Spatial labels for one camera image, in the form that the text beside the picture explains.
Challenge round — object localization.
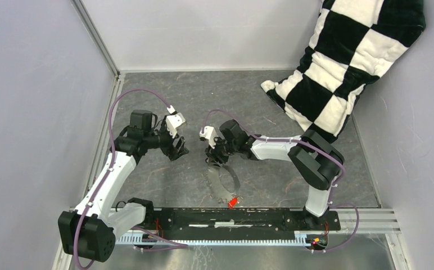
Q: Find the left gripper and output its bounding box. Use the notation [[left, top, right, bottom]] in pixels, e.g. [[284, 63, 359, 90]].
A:
[[144, 116, 189, 161]]

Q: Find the aluminium frame rail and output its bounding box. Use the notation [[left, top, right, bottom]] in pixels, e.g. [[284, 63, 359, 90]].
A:
[[131, 208, 400, 234]]

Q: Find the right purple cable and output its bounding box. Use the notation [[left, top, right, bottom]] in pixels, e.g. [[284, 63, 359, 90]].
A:
[[201, 109, 360, 254]]

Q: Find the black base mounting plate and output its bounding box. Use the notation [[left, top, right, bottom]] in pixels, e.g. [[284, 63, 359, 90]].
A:
[[119, 207, 341, 241]]

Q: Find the white slotted cable duct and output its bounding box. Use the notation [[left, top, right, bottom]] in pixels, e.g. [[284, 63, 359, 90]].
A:
[[116, 231, 310, 247]]

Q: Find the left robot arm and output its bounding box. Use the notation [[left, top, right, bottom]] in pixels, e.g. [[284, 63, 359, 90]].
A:
[[58, 107, 189, 262]]

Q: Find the large metal keyring plate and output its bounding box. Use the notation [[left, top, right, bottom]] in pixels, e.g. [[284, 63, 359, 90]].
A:
[[204, 163, 241, 205]]

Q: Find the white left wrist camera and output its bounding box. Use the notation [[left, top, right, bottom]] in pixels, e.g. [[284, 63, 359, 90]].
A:
[[165, 112, 186, 138]]

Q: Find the purple cable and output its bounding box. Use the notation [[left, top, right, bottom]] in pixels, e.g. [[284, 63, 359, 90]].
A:
[[72, 88, 190, 270], [201, 109, 360, 254]]

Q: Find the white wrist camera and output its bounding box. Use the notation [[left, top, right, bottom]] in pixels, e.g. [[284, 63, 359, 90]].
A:
[[199, 125, 218, 149], [165, 112, 186, 138]]

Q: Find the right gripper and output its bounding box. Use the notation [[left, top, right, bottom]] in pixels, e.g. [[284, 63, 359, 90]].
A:
[[205, 134, 238, 168]]

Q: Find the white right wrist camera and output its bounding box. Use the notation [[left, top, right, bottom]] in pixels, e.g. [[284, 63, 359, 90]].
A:
[[199, 125, 218, 149]]

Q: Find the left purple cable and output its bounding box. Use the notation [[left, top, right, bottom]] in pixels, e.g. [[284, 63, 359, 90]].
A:
[[72, 88, 190, 270]]

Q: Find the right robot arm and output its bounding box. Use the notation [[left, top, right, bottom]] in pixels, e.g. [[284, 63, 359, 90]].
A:
[[200, 120, 345, 230]]

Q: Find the black and white checkered blanket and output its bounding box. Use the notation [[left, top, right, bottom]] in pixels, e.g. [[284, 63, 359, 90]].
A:
[[261, 0, 426, 142]]

